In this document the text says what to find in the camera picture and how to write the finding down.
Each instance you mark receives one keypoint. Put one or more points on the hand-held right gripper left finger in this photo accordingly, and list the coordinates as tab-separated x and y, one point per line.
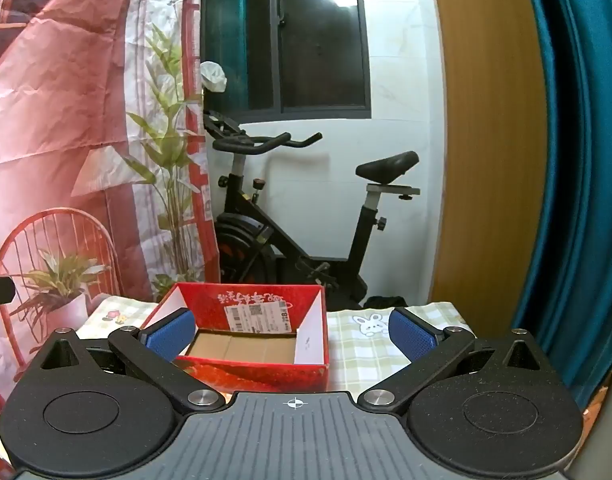
168	332

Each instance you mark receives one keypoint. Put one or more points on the checked bunny tablecloth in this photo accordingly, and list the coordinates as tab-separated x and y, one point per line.
356	355

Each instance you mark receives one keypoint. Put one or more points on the black exercise bike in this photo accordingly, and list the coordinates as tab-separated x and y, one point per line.
246	210

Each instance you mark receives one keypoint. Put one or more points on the dark framed window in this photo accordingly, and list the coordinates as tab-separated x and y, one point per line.
316	35

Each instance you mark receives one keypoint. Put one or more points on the teal curtain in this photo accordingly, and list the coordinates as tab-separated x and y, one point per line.
586	160

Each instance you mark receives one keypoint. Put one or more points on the white plastic bag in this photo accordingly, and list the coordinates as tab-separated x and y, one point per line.
213	76

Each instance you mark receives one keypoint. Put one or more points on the wooden door panel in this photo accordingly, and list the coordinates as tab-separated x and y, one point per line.
486	160

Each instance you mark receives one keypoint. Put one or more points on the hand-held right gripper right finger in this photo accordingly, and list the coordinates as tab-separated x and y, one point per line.
413	332

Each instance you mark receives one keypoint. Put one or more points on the printed pink backdrop cloth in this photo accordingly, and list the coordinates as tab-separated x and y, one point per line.
60	110

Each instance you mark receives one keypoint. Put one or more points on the dark cloth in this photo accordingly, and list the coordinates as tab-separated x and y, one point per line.
383	302

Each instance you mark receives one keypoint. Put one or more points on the red cardboard box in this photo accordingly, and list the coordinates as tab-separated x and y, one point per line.
266	377

